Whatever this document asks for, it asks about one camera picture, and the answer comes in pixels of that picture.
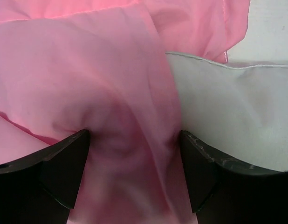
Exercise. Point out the white pillow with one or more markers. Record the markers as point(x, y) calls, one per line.
point(239, 109)

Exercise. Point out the pink fabric pillowcase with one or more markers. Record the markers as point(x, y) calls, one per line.
point(101, 65)

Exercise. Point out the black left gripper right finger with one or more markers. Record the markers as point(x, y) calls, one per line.
point(226, 190)

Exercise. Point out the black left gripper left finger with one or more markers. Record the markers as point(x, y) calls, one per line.
point(42, 188)

